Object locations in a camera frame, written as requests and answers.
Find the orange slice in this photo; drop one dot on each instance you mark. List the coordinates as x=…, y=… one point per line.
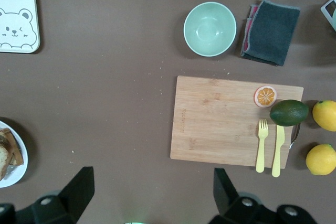
x=265, y=96

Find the white round plate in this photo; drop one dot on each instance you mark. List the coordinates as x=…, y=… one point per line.
x=22, y=155

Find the yellow lemon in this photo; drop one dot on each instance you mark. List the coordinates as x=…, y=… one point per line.
x=325, y=115
x=321, y=159

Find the light green bowl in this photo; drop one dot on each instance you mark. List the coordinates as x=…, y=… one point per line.
x=210, y=28

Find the brown crust bread slice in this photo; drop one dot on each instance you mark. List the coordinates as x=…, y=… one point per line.
x=10, y=140

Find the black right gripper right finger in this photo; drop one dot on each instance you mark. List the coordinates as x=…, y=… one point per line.
x=225, y=195

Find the dark green avocado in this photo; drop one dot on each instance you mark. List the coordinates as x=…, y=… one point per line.
x=288, y=112

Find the yellow plastic knife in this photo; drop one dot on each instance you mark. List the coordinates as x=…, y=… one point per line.
x=277, y=153

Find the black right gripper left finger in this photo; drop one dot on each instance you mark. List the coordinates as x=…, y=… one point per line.
x=78, y=190

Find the grey folded cloth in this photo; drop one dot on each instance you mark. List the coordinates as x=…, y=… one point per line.
x=273, y=32

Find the yellow plastic fork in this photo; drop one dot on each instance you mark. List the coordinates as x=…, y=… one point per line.
x=261, y=150

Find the wooden cutting board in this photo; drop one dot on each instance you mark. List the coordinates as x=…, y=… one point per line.
x=215, y=121

